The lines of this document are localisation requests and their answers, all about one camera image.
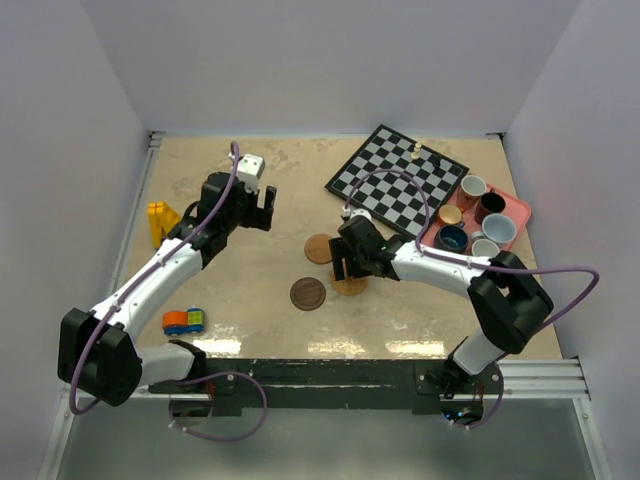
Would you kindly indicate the small woven rattan coaster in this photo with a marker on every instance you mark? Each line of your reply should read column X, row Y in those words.
column 349, row 286

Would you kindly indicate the copper orange cup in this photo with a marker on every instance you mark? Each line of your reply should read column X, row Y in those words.
column 450, row 215

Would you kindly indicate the light wooden coaster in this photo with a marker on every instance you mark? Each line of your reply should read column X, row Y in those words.
column 317, row 249

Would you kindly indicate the grey white mug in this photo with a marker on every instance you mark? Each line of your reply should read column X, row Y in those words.
column 482, row 246

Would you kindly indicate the black white chessboard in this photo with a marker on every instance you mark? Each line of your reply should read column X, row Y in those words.
column 402, row 193

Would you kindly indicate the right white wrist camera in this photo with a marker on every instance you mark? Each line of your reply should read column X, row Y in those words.
column 349, row 213

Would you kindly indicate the orange toy car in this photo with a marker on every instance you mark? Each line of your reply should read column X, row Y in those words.
column 190, row 321

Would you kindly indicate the dark blue cup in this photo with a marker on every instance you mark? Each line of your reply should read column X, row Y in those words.
column 451, row 239

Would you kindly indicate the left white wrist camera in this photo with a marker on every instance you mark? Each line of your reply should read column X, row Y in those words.
column 248, row 170

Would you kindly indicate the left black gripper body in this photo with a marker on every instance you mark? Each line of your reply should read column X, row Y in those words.
column 242, row 217

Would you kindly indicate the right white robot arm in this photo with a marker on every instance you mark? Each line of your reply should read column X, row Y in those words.
column 509, row 303

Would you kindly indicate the white floral mug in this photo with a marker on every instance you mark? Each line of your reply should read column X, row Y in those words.
column 471, row 189

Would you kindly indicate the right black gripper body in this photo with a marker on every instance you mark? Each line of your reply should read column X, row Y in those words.
column 358, row 262

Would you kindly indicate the aluminium front rail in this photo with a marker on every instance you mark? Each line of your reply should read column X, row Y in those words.
column 545, row 380

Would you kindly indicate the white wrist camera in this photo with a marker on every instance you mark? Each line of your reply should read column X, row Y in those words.
column 349, row 213
column 248, row 170

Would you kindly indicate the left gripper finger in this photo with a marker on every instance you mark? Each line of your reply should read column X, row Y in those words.
column 251, row 194
column 267, row 211

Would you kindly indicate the aluminium left rail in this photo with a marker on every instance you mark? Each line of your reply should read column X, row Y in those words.
column 118, row 276

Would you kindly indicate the aluminium rail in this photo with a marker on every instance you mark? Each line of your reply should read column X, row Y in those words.
column 118, row 276
column 545, row 380

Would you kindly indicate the pink plastic tray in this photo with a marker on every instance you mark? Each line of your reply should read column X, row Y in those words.
column 517, row 210

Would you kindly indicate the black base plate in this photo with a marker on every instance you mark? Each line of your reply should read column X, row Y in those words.
column 417, row 386

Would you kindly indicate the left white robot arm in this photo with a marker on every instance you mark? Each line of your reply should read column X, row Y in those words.
column 98, row 353

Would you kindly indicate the yellow toy block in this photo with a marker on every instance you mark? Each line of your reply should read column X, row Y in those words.
column 162, row 218

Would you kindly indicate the light blue cup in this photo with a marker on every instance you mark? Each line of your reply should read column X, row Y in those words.
column 499, row 228

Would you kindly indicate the white chess piece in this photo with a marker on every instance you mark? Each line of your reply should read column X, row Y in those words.
column 416, row 152

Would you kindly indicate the black maroon cup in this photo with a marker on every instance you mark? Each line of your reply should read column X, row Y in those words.
column 489, row 203

